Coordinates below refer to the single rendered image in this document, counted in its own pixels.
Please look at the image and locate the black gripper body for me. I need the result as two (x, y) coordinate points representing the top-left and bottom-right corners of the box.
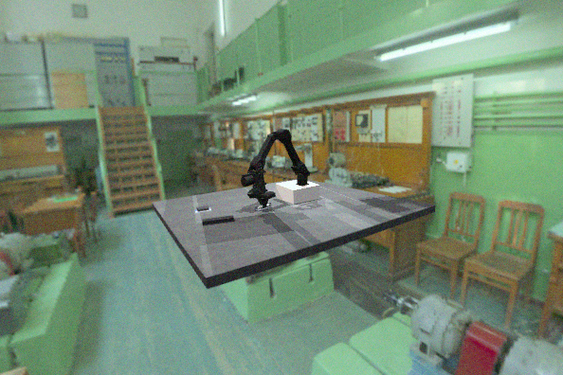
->
(253, 182), (276, 200)

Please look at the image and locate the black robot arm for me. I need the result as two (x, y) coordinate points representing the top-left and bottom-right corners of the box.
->
(241, 129), (310, 199)

